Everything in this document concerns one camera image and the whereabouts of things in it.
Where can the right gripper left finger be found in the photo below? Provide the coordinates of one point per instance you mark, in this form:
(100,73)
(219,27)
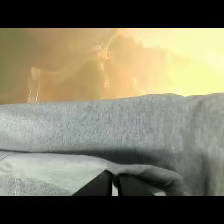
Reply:
(97,186)

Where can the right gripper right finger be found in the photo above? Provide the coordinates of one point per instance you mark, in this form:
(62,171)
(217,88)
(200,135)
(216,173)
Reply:
(132,187)

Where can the grey garment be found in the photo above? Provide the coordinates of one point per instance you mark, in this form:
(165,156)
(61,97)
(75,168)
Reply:
(110,126)

